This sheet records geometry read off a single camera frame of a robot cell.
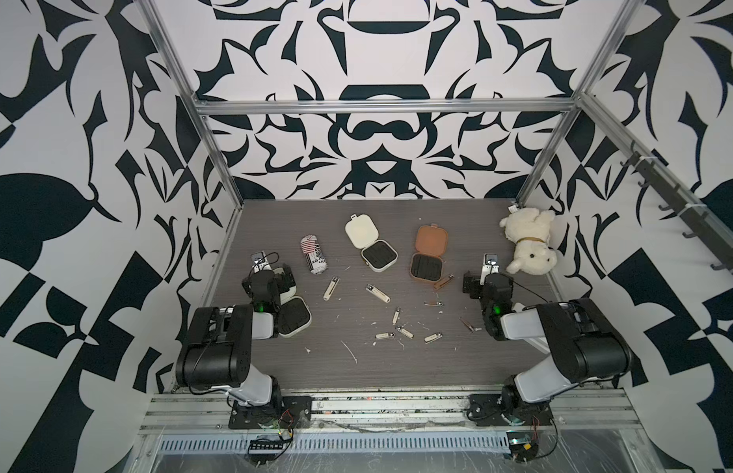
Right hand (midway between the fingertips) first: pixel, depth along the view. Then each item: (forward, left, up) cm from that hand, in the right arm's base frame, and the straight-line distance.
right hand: (485, 268), depth 95 cm
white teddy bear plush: (+14, -18, +2) cm, 22 cm away
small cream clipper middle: (-18, +26, -5) cm, 33 cm away
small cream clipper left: (-19, +33, -5) cm, 38 cm away
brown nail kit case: (+5, +17, -5) cm, 19 cm away
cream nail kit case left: (-14, +59, -3) cm, 61 cm away
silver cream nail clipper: (-6, +34, -4) cm, 35 cm away
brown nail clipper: (-2, +13, -4) cm, 14 cm away
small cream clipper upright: (-14, +29, -4) cm, 32 cm away
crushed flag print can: (+5, +55, -1) cm, 55 cm away
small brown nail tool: (-10, +16, -4) cm, 19 cm away
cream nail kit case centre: (+15, +39, 0) cm, 42 cm away
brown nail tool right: (-16, +8, -5) cm, 18 cm away
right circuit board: (-46, +1, -6) cm, 46 cm away
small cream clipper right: (-20, +19, -5) cm, 28 cm away
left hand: (0, +69, +3) cm, 69 cm away
